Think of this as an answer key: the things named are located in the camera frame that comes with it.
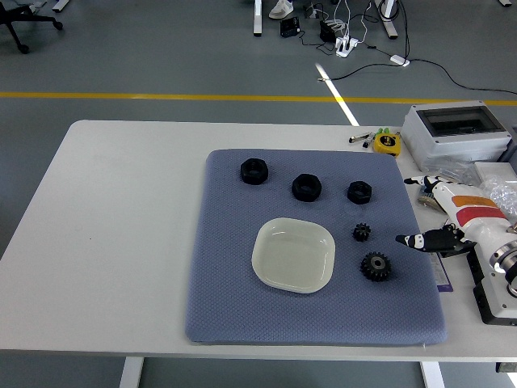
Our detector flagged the white square dish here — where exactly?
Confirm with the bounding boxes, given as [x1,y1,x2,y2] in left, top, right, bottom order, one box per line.
[250,217,336,295]

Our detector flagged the black office chair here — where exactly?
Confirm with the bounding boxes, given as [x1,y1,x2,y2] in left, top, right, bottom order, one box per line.
[0,0,65,55]

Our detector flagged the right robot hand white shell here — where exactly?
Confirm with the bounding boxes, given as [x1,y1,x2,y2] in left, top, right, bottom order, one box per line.
[395,175,517,257]

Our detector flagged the white table leg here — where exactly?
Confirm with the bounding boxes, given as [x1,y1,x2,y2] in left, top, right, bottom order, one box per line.
[419,361,445,388]
[119,357,145,388]

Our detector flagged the purple-edged label sheet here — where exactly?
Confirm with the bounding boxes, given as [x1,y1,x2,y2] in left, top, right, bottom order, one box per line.
[426,250,454,293]

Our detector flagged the grey electrical enclosure box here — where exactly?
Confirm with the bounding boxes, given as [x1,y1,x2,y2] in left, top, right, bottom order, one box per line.
[401,100,514,173]

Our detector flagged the long black floor cable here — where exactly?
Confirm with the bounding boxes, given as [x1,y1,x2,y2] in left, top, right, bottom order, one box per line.
[317,57,517,97]

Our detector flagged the white desk leg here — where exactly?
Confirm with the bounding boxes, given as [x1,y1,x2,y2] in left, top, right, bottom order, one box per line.
[252,0,264,37]
[375,0,400,40]

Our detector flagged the small black hex nut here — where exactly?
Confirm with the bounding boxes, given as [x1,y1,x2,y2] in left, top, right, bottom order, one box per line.
[347,180,373,206]

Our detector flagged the large black hex nut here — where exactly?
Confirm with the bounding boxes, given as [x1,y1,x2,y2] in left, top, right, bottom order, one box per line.
[239,157,269,186]

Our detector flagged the white shoe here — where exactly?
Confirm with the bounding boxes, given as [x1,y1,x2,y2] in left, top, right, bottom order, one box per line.
[268,0,294,20]

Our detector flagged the flat white box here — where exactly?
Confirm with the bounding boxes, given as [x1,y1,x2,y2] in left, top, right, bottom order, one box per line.
[473,160,517,191]

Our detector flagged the medium black hex nut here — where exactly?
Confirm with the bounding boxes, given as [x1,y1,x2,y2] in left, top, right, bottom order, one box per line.
[291,172,323,202]

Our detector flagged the white power strip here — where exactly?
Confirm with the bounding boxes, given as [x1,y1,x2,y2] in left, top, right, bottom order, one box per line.
[334,36,360,57]

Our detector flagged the black power adapter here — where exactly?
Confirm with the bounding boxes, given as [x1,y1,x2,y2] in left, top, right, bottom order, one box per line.
[318,19,338,42]

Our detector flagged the black box with print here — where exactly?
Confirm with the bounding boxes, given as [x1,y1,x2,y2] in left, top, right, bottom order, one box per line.
[280,16,302,38]

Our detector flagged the blue-grey padded mat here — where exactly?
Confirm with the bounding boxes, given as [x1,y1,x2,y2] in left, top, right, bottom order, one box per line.
[184,148,448,347]

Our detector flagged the bubble wrap bag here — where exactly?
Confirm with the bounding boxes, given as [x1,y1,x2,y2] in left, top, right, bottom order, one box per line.
[480,177,517,222]

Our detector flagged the yellow tape measure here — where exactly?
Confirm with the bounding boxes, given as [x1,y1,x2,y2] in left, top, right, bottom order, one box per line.
[372,132,402,157]

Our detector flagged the large black gear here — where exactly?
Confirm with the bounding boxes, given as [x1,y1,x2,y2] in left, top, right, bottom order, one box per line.
[359,250,393,283]

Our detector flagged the clear plastic parts bag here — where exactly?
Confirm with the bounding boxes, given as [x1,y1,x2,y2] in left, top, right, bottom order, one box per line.
[422,159,481,188]

